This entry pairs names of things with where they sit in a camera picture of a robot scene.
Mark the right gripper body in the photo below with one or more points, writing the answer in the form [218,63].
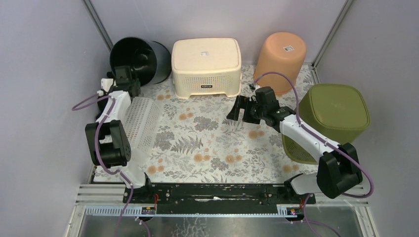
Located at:
[262,111]

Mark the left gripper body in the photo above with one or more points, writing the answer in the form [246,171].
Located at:
[131,86]

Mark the dark blue round bin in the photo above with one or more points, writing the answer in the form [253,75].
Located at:
[147,61]

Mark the white perforated basket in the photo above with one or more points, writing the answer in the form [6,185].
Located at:
[141,125]

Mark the orange bucket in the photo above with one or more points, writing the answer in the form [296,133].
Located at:
[281,52]

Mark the cream perforated basket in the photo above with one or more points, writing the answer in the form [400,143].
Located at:
[206,66]

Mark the green mesh waste bin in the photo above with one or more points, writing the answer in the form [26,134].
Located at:
[337,111]

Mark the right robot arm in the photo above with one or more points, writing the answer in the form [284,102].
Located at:
[338,166]

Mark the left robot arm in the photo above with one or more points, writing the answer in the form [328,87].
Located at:
[107,140]

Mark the black cloth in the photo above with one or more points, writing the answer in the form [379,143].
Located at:
[101,104]

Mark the floral patterned mat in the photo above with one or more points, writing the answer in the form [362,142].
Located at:
[196,143]

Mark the aluminium frame rail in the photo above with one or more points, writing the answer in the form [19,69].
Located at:
[107,200]

